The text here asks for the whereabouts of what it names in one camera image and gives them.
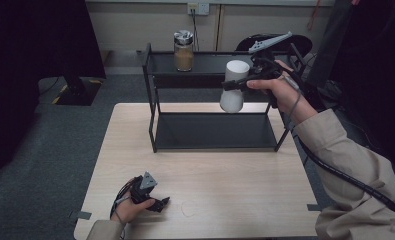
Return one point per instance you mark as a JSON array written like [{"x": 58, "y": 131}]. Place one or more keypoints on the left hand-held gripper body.
[{"x": 141, "y": 188}]

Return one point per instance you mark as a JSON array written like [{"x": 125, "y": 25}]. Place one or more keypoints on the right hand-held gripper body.
[{"x": 264, "y": 58}]

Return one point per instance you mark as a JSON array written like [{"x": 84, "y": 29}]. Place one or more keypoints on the white cylindrical jar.
[{"x": 233, "y": 95}]

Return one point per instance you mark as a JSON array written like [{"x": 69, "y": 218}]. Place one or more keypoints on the black metal shelf rack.
[{"x": 211, "y": 130}]

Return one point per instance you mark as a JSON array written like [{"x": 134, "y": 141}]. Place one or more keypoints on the glass jar of brown powder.
[{"x": 183, "y": 55}]

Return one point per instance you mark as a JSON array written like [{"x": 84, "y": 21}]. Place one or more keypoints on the person's left hand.
[{"x": 130, "y": 210}]

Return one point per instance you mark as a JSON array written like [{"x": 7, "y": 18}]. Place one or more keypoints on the person's right hand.
[{"x": 285, "y": 93}]

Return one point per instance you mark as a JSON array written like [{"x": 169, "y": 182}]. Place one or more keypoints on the grey tape piece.
[
  {"x": 313, "y": 207},
  {"x": 80, "y": 215}
]

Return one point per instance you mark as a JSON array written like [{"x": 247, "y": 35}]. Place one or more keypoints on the dark upright panel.
[{"x": 330, "y": 40}]

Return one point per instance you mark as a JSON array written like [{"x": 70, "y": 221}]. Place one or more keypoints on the black stand base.
[{"x": 80, "y": 93}]

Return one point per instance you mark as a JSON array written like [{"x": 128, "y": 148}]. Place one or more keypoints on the black curtain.
[
  {"x": 35, "y": 66},
  {"x": 381, "y": 83}
]

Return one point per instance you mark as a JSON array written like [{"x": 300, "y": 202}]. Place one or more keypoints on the white wall outlet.
[{"x": 198, "y": 8}]

